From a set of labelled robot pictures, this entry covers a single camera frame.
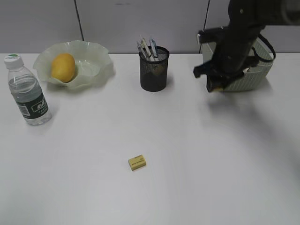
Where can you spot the pale green woven plastic basket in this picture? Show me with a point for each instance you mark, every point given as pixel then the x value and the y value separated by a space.
pixel 254 75

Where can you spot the yellow mango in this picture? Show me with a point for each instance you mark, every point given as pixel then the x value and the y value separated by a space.
pixel 63 67

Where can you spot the pale green wavy glass plate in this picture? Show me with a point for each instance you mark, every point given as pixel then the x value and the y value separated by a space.
pixel 93 65

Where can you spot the black mesh pen holder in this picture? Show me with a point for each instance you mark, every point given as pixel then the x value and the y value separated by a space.
pixel 148 80

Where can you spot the clear water bottle green label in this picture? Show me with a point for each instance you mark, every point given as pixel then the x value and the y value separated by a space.
pixel 26 91

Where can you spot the cream white pen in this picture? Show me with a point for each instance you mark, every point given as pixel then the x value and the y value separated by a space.
pixel 145 47

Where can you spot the plain yellow eraser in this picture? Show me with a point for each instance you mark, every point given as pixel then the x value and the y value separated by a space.
pixel 158 70

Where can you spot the grey pen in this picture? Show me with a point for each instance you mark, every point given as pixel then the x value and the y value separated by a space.
pixel 154 48
pixel 141 50

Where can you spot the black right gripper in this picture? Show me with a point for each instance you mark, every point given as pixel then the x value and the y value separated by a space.
pixel 233 45

